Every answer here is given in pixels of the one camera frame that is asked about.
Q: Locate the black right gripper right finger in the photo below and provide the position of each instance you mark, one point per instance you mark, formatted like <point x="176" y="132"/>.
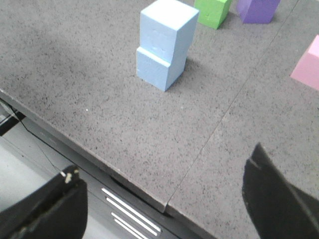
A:
<point x="277" y="208"/>

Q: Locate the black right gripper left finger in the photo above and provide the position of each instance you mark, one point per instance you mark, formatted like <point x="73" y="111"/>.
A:
<point x="57" y="210"/>

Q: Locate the textured light blue foam cube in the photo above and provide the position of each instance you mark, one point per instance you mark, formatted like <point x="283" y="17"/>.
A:
<point x="158" y="72"/>

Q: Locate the pink foam cube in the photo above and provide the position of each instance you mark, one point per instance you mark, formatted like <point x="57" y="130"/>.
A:
<point x="306" y="70"/>

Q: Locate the purple foam cube right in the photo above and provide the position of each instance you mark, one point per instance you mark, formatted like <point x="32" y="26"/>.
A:
<point x="257" y="11"/>

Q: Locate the green foam cube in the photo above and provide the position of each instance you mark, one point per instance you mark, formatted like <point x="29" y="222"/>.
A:
<point x="212" y="13"/>

